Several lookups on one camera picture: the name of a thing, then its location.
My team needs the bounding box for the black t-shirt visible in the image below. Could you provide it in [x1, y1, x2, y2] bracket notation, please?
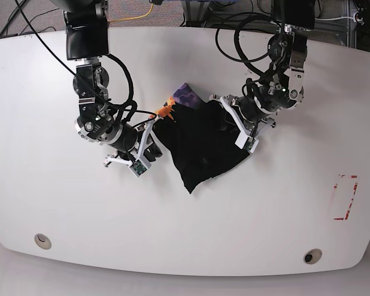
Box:
[153, 83, 250, 193]

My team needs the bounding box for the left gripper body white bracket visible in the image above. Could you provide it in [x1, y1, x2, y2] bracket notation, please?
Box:
[208, 94, 278, 139]

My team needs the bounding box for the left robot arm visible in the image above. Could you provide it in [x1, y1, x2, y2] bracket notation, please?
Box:
[220, 1, 315, 137]

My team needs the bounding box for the table cable grommet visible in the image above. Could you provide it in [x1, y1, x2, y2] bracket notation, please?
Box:
[303, 249, 323, 265]
[34, 234, 52, 250]

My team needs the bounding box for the left table cable grommet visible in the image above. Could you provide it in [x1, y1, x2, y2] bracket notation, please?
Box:
[34, 234, 52, 250]

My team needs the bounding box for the red tape rectangle marking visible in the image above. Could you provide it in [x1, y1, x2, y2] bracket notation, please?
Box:
[329, 175, 359, 221]

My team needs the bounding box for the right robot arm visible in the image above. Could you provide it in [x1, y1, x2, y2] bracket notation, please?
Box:
[54, 1, 162, 176]

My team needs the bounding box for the yellow cable on floor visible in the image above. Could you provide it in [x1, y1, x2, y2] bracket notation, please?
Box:
[109, 2, 157, 25]

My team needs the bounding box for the right table cable grommet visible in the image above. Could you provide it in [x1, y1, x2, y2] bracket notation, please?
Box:
[303, 249, 323, 265]

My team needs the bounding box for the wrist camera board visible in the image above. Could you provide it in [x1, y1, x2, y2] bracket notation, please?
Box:
[235, 133, 259, 154]
[128, 157, 151, 178]

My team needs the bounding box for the white cable on floor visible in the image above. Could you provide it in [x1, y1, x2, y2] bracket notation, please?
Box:
[314, 14, 357, 23]

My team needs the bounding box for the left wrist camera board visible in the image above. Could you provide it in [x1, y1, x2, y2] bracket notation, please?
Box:
[235, 133, 259, 154]

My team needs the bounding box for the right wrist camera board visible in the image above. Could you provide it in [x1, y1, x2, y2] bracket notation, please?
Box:
[128, 157, 151, 178]

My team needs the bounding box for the aluminium frame stand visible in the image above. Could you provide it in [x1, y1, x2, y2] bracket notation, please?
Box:
[181, 1, 210, 28]

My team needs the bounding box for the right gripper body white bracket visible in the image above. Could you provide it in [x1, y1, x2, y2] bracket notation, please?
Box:
[103, 120, 155, 168]

